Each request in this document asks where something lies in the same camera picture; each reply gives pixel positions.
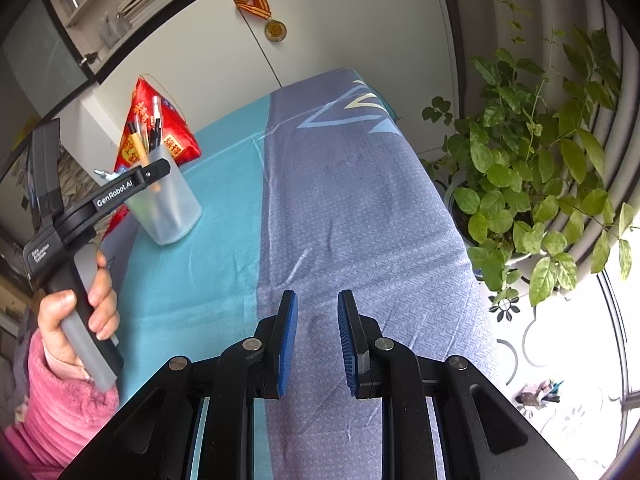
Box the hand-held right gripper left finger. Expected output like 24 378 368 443
57 290 299 480

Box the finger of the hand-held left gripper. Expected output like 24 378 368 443
134 158 172 189

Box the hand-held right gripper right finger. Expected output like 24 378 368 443
337 288 581 480

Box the orange pen black grip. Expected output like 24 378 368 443
129 122 162 195

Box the translucent plastic cup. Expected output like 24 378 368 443
123 147 203 246

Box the person's left hand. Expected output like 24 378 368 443
37 251 119 379

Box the red triangular pillow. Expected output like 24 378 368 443
102 77 202 241

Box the tall pile of papers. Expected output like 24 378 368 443
55 150 108 211

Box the blue grey printed tablecloth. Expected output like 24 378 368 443
102 67 501 480

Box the clear glass pen holder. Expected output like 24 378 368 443
97 10 132 49

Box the dark glass cabinet door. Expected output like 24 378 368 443
0 0 97 131

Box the stack of worn books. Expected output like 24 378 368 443
117 0 174 27

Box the gold medal striped ribbon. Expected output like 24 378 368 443
230 0 289 42

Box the small colourful toy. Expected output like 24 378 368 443
517 379 567 407

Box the white bookcase cabinet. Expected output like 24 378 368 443
0 0 458 161

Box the green leafy potted plant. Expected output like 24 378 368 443
421 0 637 312

